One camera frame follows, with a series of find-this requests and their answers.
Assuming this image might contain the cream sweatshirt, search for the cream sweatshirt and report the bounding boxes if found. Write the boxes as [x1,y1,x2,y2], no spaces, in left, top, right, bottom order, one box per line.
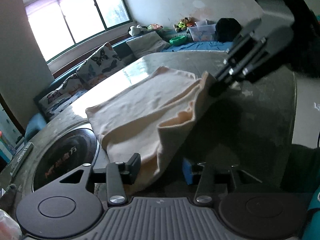
[86,66,217,194]

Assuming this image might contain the black backpack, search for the black backpack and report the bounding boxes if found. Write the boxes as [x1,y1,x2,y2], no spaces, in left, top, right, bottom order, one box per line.
[215,18,242,42]

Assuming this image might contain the clear plastic storage box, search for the clear plastic storage box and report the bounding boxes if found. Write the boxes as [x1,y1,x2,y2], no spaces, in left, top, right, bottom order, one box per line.
[188,23,216,42]

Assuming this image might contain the small plush toys group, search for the small plush toys group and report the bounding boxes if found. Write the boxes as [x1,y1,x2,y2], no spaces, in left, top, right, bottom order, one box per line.
[174,17,195,33]

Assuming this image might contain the green plastic bowl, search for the green plastic bowl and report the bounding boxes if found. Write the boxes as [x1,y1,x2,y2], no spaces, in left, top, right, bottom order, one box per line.
[169,36,188,47]

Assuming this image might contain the round black induction cooker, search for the round black induction cooker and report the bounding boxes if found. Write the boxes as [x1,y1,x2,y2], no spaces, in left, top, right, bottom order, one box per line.
[33,128,98,191]

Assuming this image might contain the grey square pillow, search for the grey square pillow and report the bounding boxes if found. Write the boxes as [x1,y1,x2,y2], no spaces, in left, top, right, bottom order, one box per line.
[126,31,171,59]

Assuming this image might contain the small butterfly pillow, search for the small butterfly pillow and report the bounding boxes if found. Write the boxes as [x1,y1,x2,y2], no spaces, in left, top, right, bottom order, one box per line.
[39,74,87,121]

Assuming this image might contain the panda plush toy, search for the panda plush toy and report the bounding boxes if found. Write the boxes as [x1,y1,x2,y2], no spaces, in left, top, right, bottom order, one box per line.
[128,25,148,37]

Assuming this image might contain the grey remote control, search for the grey remote control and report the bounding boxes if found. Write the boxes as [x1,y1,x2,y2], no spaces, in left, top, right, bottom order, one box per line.
[10,142,34,178]

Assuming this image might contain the blue corner sofa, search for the blue corner sofa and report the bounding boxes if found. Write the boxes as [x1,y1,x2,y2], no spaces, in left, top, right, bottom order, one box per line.
[24,34,232,141]

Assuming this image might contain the large butterfly pillow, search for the large butterfly pillow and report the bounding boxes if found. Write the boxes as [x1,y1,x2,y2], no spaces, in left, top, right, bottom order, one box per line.
[76,42,125,88]

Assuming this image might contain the window with green frame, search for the window with green frame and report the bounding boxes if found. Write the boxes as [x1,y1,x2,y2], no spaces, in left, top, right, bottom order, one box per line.
[23,0,131,62]

